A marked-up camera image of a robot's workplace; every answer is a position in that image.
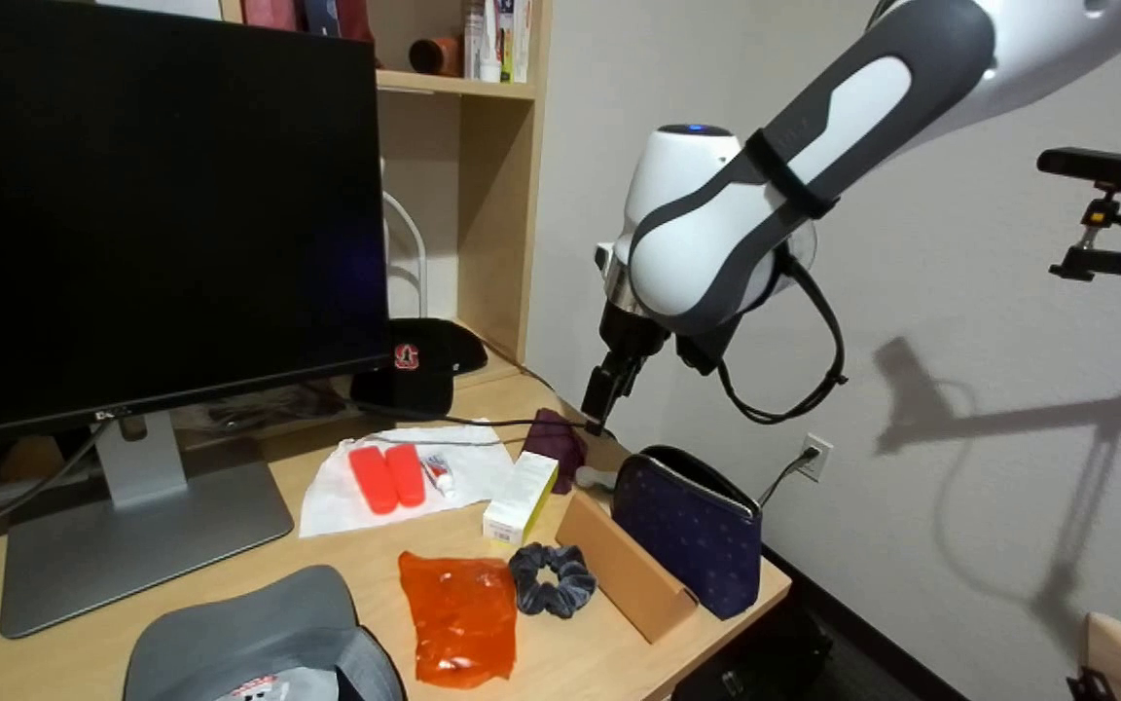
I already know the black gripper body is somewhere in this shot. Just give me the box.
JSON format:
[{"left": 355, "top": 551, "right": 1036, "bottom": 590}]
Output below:
[{"left": 597, "top": 304, "right": 678, "bottom": 384}]

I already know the white box with yellow edge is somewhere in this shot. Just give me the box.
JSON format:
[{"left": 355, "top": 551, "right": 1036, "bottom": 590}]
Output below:
[{"left": 479, "top": 447, "right": 565, "bottom": 547}]

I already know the blue dotted purse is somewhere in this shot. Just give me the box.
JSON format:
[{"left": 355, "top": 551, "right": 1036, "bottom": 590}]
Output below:
[{"left": 613, "top": 445, "right": 766, "bottom": 622}]

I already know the brown wooden block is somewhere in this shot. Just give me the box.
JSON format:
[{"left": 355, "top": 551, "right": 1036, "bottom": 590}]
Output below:
[{"left": 554, "top": 490, "right": 700, "bottom": 648}]

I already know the black cap with red badge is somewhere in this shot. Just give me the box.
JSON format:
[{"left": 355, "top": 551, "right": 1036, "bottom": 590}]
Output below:
[{"left": 347, "top": 317, "right": 490, "bottom": 420}]

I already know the small white red tube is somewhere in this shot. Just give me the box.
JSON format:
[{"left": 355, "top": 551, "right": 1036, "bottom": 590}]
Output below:
[{"left": 418, "top": 454, "right": 456, "bottom": 499}]

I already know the dark blue scrunchie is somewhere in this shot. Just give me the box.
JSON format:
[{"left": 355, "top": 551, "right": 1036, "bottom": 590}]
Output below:
[{"left": 508, "top": 541, "right": 601, "bottom": 622}]

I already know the light wooden shelf unit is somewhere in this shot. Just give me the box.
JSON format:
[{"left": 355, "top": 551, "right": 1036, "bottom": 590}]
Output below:
[{"left": 214, "top": 0, "right": 554, "bottom": 365}]

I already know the red plastic case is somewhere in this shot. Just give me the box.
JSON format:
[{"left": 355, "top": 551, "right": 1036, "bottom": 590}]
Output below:
[{"left": 347, "top": 439, "right": 429, "bottom": 517}]

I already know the orange plastic bag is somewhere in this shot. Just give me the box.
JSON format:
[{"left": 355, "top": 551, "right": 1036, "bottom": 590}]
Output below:
[{"left": 392, "top": 551, "right": 522, "bottom": 694}]

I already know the white paper towel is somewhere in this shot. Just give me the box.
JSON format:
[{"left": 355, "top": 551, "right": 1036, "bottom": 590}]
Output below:
[{"left": 295, "top": 420, "right": 522, "bottom": 541}]

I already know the brown roll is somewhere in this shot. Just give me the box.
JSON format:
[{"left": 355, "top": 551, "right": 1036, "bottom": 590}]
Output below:
[{"left": 406, "top": 32, "right": 462, "bottom": 78}]

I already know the grey cap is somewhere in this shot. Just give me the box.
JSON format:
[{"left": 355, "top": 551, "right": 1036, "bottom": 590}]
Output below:
[{"left": 121, "top": 563, "right": 410, "bottom": 701}]

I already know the black computer monitor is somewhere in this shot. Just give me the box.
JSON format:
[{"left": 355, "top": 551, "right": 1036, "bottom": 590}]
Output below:
[{"left": 0, "top": 0, "right": 392, "bottom": 454}]

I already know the silver monitor stand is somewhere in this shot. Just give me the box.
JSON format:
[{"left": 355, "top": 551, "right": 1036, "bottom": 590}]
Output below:
[{"left": 0, "top": 411, "right": 295, "bottom": 642}]

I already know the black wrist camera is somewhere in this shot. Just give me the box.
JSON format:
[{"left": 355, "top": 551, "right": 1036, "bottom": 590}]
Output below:
[{"left": 674, "top": 310, "right": 737, "bottom": 384}]

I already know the black desk cable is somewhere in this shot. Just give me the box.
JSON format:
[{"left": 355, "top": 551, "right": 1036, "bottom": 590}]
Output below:
[{"left": 435, "top": 339, "right": 615, "bottom": 439}]

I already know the black outlet cable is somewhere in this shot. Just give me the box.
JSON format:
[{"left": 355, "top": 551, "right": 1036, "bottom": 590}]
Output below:
[{"left": 757, "top": 445, "right": 815, "bottom": 512}]

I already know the white wall outlet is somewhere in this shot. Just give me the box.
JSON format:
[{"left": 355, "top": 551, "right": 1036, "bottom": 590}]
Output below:
[{"left": 797, "top": 432, "right": 837, "bottom": 484}]

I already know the black camera stand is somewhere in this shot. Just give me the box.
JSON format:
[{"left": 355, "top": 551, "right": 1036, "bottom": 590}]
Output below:
[{"left": 1047, "top": 193, "right": 1121, "bottom": 356}]

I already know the black exterior camera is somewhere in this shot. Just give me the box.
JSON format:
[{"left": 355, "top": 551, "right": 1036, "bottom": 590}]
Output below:
[{"left": 1036, "top": 145, "right": 1121, "bottom": 198}]

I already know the black monitor cable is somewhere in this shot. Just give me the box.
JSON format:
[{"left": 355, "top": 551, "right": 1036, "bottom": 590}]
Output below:
[{"left": 0, "top": 420, "right": 118, "bottom": 558}]

